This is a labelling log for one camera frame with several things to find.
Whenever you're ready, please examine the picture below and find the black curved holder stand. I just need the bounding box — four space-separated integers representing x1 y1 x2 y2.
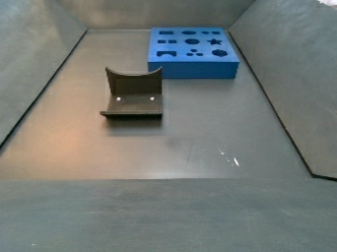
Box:
100 68 163 118

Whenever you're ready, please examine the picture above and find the blue shape-sorter block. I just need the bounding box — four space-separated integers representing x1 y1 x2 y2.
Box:
147 28 239 79

